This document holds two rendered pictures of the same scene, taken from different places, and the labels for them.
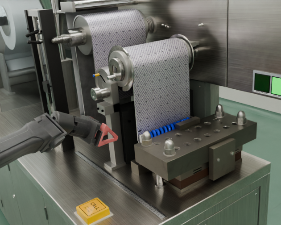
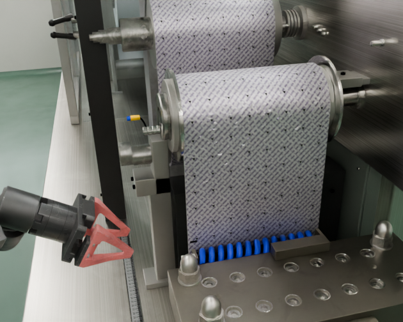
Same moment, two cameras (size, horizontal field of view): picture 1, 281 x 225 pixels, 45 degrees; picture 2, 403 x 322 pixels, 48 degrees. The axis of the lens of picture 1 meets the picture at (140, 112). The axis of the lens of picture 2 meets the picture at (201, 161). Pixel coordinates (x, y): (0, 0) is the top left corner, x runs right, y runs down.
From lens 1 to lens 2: 0.52 m
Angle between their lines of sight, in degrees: 21
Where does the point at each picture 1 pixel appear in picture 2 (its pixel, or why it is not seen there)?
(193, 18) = (368, 23)
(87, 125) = (66, 223)
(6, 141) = not seen: outside the picture
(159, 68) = (252, 129)
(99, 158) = (147, 253)
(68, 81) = not seen: hidden behind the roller
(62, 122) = (7, 214)
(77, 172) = (96, 272)
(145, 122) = (207, 229)
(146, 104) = (213, 195)
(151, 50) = (240, 88)
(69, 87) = not seen: hidden behind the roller
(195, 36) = (364, 65)
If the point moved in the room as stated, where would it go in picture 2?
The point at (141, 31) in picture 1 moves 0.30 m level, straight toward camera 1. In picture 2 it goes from (265, 36) to (208, 76)
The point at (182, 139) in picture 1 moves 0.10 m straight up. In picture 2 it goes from (263, 290) to (265, 234)
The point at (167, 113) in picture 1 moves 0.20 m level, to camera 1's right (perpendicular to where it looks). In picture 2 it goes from (262, 216) to (389, 239)
